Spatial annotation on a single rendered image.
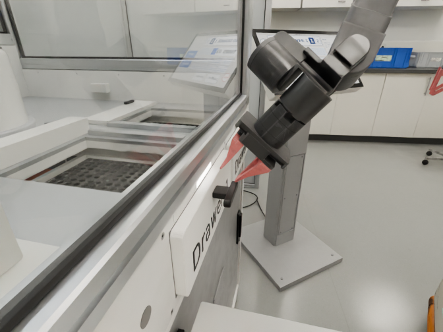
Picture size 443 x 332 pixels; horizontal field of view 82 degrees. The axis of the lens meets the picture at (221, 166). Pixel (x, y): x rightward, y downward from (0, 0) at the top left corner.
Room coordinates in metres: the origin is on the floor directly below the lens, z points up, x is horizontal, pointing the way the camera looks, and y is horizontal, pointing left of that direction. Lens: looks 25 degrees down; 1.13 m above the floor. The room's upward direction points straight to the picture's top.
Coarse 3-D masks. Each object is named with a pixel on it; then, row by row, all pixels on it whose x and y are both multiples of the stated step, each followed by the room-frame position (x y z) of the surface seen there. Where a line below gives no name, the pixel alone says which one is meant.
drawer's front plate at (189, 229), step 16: (208, 176) 0.39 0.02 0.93; (224, 176) 0.46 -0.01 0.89; (208, 192) 0.35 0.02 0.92; (192, 208) 0.30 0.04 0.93; (208, 208) 0.35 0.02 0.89; (176, 224) 0.26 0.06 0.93; (192, 224) 0.28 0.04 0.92; (176, 240) 0.24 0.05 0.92; (192, 240) 0.27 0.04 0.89; (208, 240) 0.34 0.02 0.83; (176, 256) 0.24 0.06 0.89; (192, 256) 0.27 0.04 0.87; (176, 272) 0.24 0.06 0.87; (192, 272) 0.26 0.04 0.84; (176, 288) 0.24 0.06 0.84
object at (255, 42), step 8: (256, 32) 1.19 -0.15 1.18; (264, 32) 1.21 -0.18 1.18; (272, 32) 1.23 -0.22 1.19; (288, 32) 1.27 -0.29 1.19; (296, 32) 1.29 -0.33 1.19; (304, 32) 1.31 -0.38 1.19; (312, 32) 1.34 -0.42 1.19; (320, 32) 1.36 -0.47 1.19; (328, 32) 1.39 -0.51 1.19; (336, 32) 1.41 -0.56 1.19; (256, 40) 1.16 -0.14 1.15; (360, 80) 1.26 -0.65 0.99; (264, 88) 1.07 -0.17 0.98; (352, 88) 1.22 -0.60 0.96; (360, 88) 1.25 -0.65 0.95; (272, 96) 1.03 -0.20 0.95
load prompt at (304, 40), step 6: (270, 36) 1.21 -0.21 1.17; (294, 36) 1.27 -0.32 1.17; (300, 36) 1.28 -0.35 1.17; (306, 36) 1.30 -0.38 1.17; (312, 36) 1.32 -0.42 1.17; (318, 36) 1.34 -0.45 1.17; (300, 42) 1.26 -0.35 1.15; (306, 42) 1.28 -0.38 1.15; (312, 42) 1.29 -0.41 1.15; (318, 42) 1.31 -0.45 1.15
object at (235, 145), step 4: (240, 128) 0.40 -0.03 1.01; (240, 132) 0.39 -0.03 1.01; (236, 136) 0.38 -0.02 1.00; (232, 140) 0.38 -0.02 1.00; (236, 140) 0.37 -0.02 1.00; (232, 144) 0.38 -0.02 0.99; (236, 144) 0.38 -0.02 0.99; (240, 144) 0.37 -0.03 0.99; (232, 148) 0.38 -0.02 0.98; (236, 148) 0.38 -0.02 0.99; (240, 148) 0.37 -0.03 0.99; (228, 152) 0.39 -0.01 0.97; (232, 152) 0.38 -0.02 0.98; (236, 152) 0.38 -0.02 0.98; (228, 156) 0.39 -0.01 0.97; (232, 156) 0.39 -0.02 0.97; (224, 160) 0.40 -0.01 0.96; (228, 160) 0.39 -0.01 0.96; (224, 164) 0.40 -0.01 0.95; (220, 168) 0.41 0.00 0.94
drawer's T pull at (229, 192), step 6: (216, 186) 0.39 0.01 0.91; (222, 186) 0.39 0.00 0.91; (228, 186) 0.39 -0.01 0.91; (234, 186) 0.38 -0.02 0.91; (216, 192) 0.37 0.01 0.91; (222, 192) 0.37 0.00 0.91; (228, 192) 0.37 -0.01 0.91; (234, 192) 0.37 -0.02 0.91; (222, 198) 0.36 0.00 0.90; (228, 198) 0.35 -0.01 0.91; (228, 204) 0.34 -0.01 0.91
